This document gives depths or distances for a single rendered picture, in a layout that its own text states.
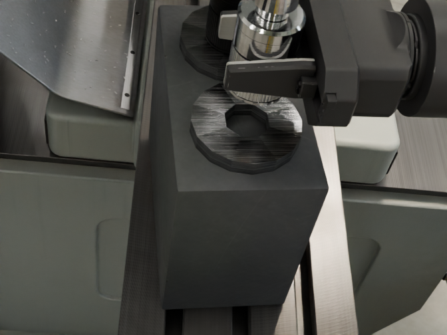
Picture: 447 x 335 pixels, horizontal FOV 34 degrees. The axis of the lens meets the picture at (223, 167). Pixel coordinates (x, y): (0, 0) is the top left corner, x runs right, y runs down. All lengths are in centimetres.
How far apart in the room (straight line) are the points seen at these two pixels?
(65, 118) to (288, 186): 50
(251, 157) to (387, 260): 73
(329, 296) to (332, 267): 3
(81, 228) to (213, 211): 62
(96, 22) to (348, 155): 40
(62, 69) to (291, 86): 50
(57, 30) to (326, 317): 52
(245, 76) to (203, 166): 9
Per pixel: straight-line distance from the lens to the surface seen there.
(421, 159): 117
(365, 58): 51
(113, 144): 102
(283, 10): 49
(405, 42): 52
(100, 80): 97
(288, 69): 50
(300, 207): 58
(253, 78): 50
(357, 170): 106
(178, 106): 60
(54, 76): 95
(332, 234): 78
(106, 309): 140
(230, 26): 54
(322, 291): 74
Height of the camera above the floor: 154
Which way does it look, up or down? 50 degrees down
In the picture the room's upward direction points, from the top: 12 degrees clockwise
